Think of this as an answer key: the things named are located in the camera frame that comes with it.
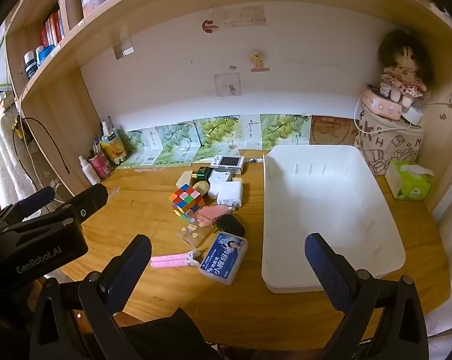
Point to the black charger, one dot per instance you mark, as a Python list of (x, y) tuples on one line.
[(231, 225)]

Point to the pink can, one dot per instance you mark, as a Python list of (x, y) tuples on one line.
[(100, 165)]

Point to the white adapter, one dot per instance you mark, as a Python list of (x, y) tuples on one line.
[(413, 114)]

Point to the clear adhesive hook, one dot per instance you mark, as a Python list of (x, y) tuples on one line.
[(123, 48)]

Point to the blue label plastic box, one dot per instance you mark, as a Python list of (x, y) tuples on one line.
[(222, 257)]

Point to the white handheld device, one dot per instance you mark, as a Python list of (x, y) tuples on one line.
[(217, 179)]

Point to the pink framed wall sticker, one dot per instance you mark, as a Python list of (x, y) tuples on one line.
[(228, 84)]

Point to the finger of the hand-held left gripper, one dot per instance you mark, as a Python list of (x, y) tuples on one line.
[(36, 199), (91, 198)]

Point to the pink heart-shaped case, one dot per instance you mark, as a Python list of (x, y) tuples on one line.
[(211, 214)]

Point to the pale grape carton sheet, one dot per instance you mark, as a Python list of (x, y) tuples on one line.
[(169, 142)]

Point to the yellow label bottle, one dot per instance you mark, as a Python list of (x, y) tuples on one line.
[(113, 146)]

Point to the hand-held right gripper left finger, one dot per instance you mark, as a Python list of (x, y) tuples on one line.
[(128, 270)]

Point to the bright grape carton sheet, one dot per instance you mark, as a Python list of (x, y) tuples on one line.
[(282, 129), (218, 131)]

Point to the green tissue pack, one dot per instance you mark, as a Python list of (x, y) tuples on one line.
[(406, 185)]

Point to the white lace cloth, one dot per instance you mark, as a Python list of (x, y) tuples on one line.
[(8, 165)]

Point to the row of red books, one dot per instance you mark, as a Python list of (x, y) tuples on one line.
[(51, 30)]

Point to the colourful puzzle cube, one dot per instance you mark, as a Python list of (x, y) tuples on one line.
[(184, 198)]

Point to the beige small box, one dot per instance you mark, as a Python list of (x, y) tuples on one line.
[(184, 178)]

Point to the white spray bottle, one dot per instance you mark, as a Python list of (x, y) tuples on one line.
[(88, 170)]

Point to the white wall hook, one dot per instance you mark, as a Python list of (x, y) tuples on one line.
[(450, 101)]

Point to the person's black clothing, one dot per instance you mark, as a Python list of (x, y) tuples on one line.
[(166, 333)]

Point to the white plastic bin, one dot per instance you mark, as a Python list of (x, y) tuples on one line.
[(323, 213)]

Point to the rag doll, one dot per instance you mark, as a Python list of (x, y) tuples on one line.
[(402, 71)]

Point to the white charger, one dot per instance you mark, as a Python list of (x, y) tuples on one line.
[(229, 193)]

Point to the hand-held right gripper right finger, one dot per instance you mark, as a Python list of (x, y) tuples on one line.
[(325, 270)]

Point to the printed canvas bag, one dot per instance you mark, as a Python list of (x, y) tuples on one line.
[(391, 146)]

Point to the small blue clip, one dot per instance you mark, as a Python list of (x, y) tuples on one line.
[(253, 160)]

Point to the brown cardboard sheet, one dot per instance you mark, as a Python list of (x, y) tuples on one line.
[(331, 131)]

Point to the green small box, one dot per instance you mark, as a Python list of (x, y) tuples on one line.
[(202, 173)]

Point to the blue jar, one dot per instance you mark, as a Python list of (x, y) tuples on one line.
[(43, 53)]

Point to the white digital clock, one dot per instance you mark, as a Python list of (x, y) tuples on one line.
[(228, 163)]

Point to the yellow bear wall hook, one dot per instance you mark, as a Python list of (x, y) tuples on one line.
[(258, 62)]

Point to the beige round tape measure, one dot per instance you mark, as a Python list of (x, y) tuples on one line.
[(201, 188)]

